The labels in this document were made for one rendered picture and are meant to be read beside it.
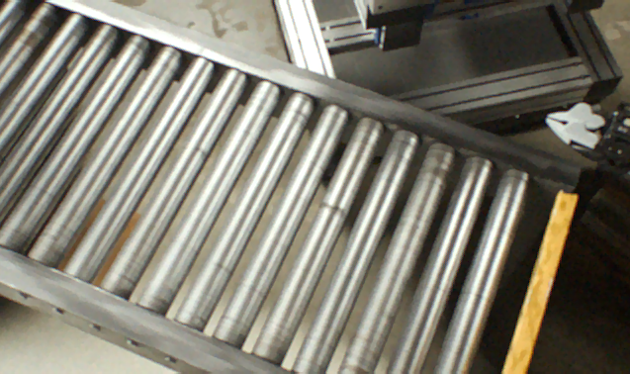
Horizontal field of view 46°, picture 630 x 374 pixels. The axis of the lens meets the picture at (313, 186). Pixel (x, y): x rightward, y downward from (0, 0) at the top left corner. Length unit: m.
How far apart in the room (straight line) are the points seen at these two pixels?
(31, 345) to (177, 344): 0.98
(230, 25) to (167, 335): 1.48
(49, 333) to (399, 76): 1.14
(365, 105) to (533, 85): 0.88
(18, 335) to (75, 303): 0.91
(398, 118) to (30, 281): 0.65
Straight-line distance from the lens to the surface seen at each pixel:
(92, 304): 1.18
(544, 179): 1.28
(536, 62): 2.17
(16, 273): 1.24
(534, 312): 1.16
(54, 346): 2.05
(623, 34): 2.60
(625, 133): 1.32
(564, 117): 1.38
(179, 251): 1.18
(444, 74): 2.09
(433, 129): 1.28
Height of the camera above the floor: 1.88
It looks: 63 degrees down
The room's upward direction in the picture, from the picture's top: straight up
